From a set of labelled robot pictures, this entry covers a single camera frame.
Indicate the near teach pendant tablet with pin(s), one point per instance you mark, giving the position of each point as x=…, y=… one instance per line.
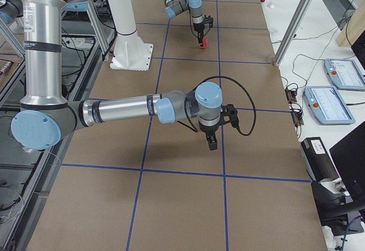
x=327, y=105

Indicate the black monitor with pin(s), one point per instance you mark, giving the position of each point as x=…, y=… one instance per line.
x=348, y=157

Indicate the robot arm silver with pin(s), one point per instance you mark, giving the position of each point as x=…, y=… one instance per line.
x=46, y=116
x=173, y=8

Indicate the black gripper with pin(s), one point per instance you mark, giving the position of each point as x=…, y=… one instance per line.
x=207, y=130
x=198, y=27

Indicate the far teach pendant tablet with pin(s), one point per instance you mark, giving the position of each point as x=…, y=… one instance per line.
x=345, y=74

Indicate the black box with label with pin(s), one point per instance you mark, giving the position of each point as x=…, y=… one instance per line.
x=318, y=162

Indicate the white pedestal column base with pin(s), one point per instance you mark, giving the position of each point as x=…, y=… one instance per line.
x=130, y=52

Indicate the aluminium frame post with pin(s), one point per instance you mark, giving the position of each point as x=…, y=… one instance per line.
x=291, y=30

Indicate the teach pendant tablet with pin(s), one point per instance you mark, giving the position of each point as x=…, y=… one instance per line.
x=327, y=105
x=345, y=74

